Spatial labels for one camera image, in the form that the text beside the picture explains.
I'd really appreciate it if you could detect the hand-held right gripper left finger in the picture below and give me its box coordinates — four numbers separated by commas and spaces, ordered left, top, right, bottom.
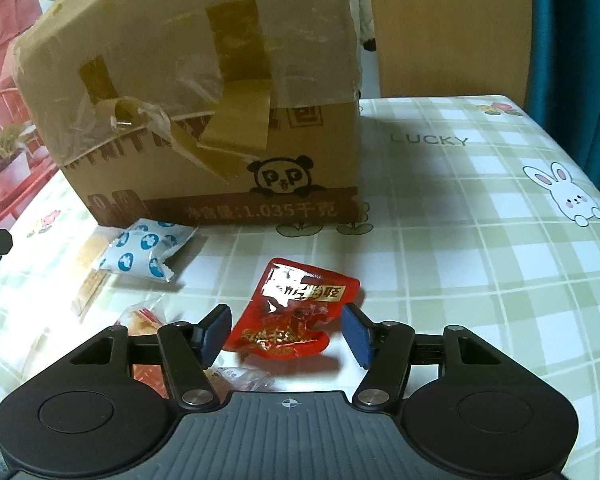
69, 304, 232, 409

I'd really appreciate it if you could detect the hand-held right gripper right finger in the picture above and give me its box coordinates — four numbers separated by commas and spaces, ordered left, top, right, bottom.
341, 302, 502, 406

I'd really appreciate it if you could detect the red snack packet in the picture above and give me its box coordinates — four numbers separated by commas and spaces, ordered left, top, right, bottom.
222, 257, 364, 362

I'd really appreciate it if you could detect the taped cardboard box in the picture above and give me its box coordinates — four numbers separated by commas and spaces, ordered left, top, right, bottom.
4, 0, 365, 229

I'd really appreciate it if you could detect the clear orange snack packet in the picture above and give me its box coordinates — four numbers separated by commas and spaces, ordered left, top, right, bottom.
130, 364, 277, 395

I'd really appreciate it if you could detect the clear yellow cake packet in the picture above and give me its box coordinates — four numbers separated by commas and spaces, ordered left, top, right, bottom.
71, 226, 127, 322

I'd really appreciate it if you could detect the white blue-dotted snack packet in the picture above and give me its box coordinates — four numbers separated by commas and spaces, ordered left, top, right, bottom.
93, 217, 199, 284

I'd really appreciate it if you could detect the printed backdrop cloth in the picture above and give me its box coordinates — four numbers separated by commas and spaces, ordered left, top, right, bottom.
0, 0, 83, 235

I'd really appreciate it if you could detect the checkered rabbit tablecloth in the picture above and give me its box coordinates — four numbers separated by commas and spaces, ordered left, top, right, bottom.
0, 92, 600, 480

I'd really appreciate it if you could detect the brown wooden board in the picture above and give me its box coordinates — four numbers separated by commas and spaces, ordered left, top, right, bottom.
362, 0, 537, 100

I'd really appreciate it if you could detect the teal curtain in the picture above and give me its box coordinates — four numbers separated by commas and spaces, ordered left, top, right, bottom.
524, 0, 600, 206

